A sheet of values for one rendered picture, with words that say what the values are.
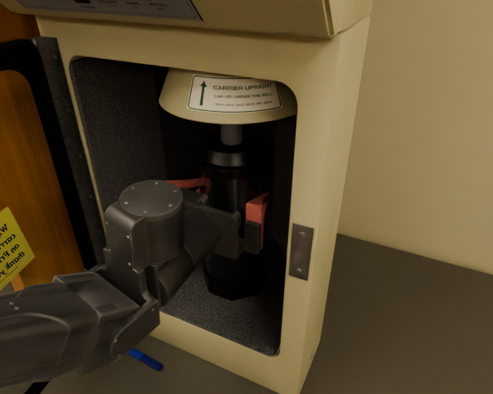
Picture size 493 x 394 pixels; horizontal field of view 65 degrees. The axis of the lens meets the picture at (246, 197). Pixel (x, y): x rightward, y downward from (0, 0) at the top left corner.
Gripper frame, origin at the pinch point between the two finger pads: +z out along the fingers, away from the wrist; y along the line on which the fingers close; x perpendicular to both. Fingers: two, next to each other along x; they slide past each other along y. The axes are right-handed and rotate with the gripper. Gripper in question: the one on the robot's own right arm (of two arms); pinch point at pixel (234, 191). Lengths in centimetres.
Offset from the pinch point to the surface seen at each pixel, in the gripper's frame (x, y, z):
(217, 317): 16.1, -1.3, -8.8
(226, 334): 16.0, -3.9, -10.7
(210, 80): -17.8, -1.9, -7.4
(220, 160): -6.9, -0.5, -4.0
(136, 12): -24.5, 0.5, -13.7
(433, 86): -8.0, -21.5, 32.8
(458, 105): -5.4, -26.0, 32.8
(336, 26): -24.2, -14.9, -12.0
